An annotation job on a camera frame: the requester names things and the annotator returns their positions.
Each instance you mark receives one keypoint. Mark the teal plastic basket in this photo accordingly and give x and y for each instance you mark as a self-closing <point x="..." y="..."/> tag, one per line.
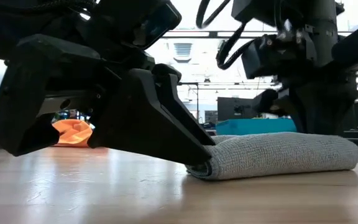
<point x="253" y="127"/>

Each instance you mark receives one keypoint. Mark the orange microfiber towel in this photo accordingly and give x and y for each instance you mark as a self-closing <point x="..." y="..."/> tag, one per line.
<point x="73" y="133"/>

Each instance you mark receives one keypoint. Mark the long ceiling light bar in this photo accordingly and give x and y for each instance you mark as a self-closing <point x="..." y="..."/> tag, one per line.
<point x="191" y="34"/>

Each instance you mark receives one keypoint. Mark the black frame stand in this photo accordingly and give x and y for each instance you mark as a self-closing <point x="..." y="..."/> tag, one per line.
<point x="197" y="102"/>

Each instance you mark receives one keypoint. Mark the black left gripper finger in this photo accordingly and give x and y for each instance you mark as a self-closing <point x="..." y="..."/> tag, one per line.
<point x="141" y="130"/>
<point x="169" y="84"/>

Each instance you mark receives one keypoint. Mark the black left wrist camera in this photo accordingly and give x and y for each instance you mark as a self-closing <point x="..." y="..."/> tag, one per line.
<point x="141" y="21"/>

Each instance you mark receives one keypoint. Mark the black background screen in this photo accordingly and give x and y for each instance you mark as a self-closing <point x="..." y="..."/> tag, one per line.
<point x="228" y="109"/>

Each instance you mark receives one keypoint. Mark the person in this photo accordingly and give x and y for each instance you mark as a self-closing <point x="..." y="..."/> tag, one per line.
<point x="72" y="113"/>

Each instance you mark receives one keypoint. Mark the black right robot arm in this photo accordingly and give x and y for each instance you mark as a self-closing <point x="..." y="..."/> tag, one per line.
<point x="322" y="25"/>

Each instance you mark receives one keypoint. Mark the ceiling vent grille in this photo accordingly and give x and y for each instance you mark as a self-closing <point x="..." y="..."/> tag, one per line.
<point x="182" y="49"/>

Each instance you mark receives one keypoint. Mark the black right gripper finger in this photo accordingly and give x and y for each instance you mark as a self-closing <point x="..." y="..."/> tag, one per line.
<point x="322" y="121"/>

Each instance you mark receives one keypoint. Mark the grey microfiber towel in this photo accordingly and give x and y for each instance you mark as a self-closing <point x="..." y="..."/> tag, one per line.
<point x="275" y="155"/>

